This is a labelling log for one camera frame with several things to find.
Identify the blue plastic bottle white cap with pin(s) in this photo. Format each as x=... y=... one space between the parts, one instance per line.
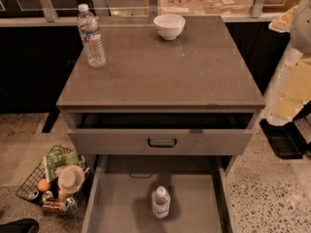
x=161 y=202

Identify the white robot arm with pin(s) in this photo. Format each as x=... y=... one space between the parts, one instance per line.
x=290 y=88

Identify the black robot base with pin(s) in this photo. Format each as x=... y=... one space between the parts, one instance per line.
x=292 y=140

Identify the grey drawer cabinet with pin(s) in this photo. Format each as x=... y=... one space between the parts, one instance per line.
x=202 y=71

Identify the grey top drawer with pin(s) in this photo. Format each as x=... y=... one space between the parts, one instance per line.
x=128 y=133

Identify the grey drawer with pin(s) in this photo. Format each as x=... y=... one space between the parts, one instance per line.
x=128 y=133
x=120 y=200

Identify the grey middle drawer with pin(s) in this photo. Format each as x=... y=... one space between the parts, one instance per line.
x=120 y=200

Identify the clear water bottle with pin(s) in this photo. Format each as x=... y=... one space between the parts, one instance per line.
x=91 y=37

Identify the white bowl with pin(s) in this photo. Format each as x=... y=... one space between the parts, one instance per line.
x=169 y=27

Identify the beige round lid container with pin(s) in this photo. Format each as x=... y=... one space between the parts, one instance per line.
x=71 y=179

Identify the green chip bag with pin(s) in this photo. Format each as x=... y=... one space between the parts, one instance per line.
x=58 y=158

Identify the cardboard box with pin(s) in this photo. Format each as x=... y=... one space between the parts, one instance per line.
x=204 y=7

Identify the orange fruit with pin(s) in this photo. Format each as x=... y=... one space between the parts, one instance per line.
x=43 y=185

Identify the silver soda can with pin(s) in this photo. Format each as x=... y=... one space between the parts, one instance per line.
x=47 y=195

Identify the brown patterned can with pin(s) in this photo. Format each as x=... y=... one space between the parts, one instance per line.
x=56 y=206

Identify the black object bottom left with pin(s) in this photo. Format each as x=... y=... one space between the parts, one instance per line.
x=26 y=225

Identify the black drawer handle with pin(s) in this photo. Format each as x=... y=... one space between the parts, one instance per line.
x=162 y=143

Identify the black wire basket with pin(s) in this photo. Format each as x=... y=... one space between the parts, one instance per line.
x=29 y=190

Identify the grey metal railing frame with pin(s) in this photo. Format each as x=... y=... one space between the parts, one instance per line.
x=23 y=12

